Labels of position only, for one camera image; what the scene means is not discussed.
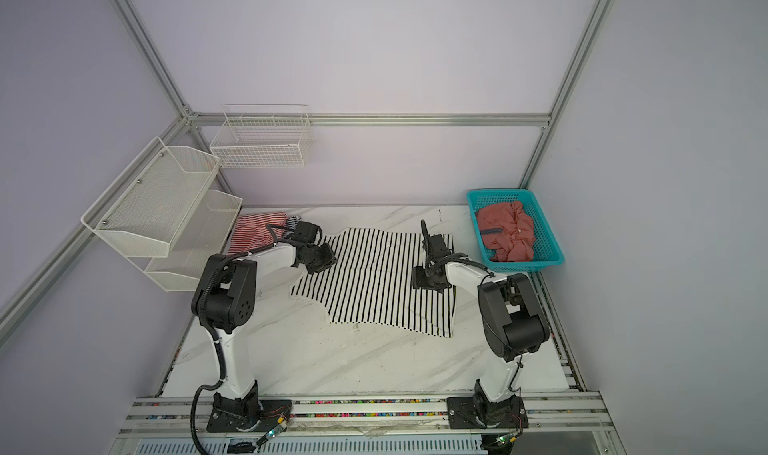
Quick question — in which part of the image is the black white striped tank top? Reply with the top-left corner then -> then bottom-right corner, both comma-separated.
290,228 -> 456,338

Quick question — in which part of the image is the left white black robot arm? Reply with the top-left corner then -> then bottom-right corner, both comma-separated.
191,221 -> 336,424

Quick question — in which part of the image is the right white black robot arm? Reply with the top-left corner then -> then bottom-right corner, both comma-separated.
412,222 -> 551,428

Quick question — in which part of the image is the dusty red tank top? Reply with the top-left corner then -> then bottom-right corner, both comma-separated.
475,201 -> 536,263

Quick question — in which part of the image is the blue white striped folded top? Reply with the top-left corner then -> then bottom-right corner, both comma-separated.
283,215 -> 302,231

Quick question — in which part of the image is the red white striped folded top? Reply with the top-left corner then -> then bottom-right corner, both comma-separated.
227,212 -> 288,255

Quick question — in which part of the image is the teal plastic basket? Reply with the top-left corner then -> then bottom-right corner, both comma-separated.
466,189 -> 565,272

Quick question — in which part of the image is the lower white mesh shelf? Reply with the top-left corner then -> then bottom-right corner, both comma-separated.
131,190 -> 242,292

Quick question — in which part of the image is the left black corrugated cable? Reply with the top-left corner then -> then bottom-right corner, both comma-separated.
189,223 -> 301,455

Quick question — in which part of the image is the white wire wall basket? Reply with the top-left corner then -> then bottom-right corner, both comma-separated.
210,104 -> 314,169

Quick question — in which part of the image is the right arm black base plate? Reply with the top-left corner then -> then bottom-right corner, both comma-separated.
446,395 -> 529,430

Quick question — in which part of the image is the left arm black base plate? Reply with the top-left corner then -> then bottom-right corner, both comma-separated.
206,394 -> 293,433

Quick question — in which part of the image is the aluminium mounting rail frame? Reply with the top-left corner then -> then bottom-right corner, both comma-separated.
107,274 -> 628,455

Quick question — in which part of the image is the aluminium enclosure frame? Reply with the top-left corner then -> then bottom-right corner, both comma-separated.
1,0 -> 615,351

